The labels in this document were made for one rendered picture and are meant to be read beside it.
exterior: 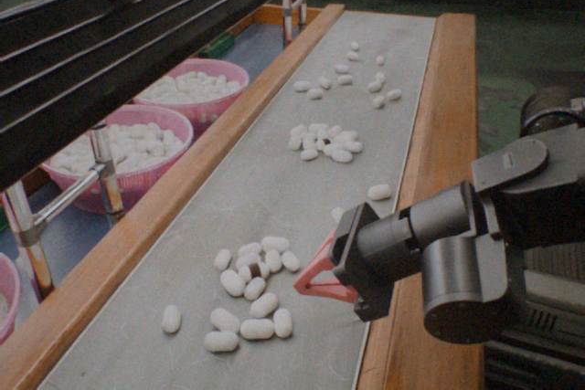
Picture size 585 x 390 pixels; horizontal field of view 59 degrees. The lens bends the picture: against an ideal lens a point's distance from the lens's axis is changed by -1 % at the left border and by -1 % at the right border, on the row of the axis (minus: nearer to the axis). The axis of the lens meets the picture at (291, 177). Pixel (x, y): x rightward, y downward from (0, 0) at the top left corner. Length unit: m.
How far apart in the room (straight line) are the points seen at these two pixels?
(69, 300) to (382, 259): 0.36
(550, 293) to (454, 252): 0.74
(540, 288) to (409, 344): 0.60
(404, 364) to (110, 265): 0.36
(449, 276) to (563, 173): 0.11
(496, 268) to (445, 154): 0.52
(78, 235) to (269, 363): 0.43
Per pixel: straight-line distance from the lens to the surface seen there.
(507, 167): 0.41
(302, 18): 1.55
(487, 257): 0.40
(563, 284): 1.16
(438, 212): 0.43
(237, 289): 0.62
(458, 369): 0.56
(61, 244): 0.88
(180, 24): 0.45
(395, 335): 0.57
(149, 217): 0.73
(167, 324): 0.59
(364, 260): 0.46
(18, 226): 0.61
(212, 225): 0.74
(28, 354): 0.60
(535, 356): 1.19
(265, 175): 0.84
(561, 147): 0.42
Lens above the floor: 1.19
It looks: 32 degrees down
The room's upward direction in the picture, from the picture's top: straight up
